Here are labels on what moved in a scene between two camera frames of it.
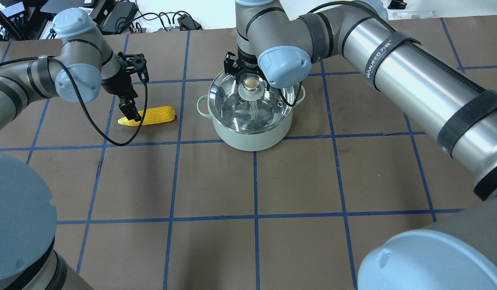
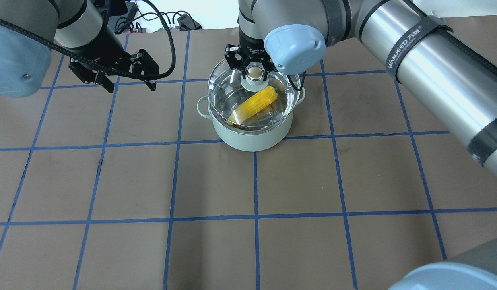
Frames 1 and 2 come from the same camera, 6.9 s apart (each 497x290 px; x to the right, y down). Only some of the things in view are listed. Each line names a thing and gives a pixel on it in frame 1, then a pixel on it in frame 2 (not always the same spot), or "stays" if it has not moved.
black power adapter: [186, 23] stays
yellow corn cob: [152, 115] → [258, 105]
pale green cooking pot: [251, 142] stays
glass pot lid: [250, 106] stays
